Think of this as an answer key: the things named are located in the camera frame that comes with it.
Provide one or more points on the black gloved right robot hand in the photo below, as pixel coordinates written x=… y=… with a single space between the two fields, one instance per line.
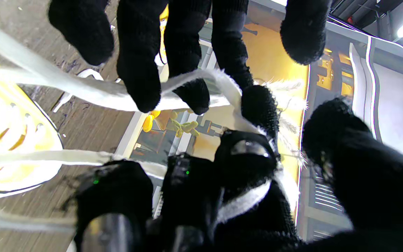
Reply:
x=369 y=182

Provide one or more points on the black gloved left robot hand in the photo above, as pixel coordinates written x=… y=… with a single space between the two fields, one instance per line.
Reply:
x=138 y=52

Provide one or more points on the white pampas grass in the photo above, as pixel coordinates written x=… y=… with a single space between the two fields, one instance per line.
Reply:
x=285 y=85

